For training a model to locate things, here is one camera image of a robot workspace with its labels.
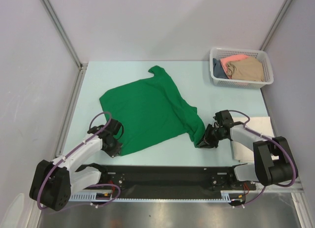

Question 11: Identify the green t shirt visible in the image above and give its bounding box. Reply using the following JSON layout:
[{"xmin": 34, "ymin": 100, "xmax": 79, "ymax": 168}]
[{"xmin": 99, "ymin": 65, "xmax": 205, "ymax": 156}]

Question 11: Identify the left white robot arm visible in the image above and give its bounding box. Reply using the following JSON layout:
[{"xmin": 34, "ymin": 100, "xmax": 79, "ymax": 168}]
[{"xmin": 29, "ymin": 134, "xmax": 121, "ymax": 211}]

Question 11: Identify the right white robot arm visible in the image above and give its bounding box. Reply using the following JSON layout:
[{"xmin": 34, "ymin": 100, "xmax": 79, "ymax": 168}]
[{"xmin": 197, "ymin": 122, "xmax": 298, "ymax": 189}]

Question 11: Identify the folded white t shirt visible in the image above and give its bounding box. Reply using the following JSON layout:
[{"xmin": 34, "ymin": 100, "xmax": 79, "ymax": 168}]
[{"xmin": 231, "ymin": 117, "xmax": 274, "ymax": 163}]

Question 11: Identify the blue t shirt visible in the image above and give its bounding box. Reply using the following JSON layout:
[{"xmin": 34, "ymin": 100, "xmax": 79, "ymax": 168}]
[{"xmin": 213, "ymin": 58, "xmax": 228, "ymax": 79}]

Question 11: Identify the pink t shirt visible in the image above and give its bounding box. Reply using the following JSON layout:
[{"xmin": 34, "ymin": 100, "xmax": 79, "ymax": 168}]
[{"xmin": 220, "ymin": 54, "xmax": 249, "ymax": 74}]

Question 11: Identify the beige t shirt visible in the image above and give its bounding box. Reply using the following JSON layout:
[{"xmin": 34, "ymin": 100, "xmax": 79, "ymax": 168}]
[{"xmin": 226, "ymin": 57, "xmax": 265, "ymax": 82}]

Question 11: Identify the white plastic basket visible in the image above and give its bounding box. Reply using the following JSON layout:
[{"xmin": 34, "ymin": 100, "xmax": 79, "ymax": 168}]
[{"xmin": 209, "ymin": 47, "xmax": 274, "ymax": 89}]

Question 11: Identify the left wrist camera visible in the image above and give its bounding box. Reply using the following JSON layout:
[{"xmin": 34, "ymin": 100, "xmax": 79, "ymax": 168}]
[{"xmin": 106, "ymin": 119, "xmax": 125, "ymax": 139}]

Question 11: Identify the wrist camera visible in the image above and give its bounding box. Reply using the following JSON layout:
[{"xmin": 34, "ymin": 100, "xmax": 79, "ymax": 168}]
[
  {"xmin": 214, "ymin": 110, "xmax": 234, "ymax": 126},
  {"xmin": 106, "ymin": 119, "xmax": 125, "ymax": 139}
]

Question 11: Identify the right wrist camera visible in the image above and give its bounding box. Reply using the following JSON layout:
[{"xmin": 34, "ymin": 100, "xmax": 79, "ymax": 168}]
[{"xmin": 214, "ymin": 110, "xmax": 234, "ymax": 126}]

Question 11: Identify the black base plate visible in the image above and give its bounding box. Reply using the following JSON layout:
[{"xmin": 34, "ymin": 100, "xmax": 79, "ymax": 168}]
[{"xmin": 96, "ymin": 164, "xmax": 257, "ymax": 195}]

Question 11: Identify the white cable duct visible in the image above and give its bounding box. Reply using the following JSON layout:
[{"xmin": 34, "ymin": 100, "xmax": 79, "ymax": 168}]
[{"xmin": 69, "ymin": 190, "xmax": 245, "ymax": 203}]

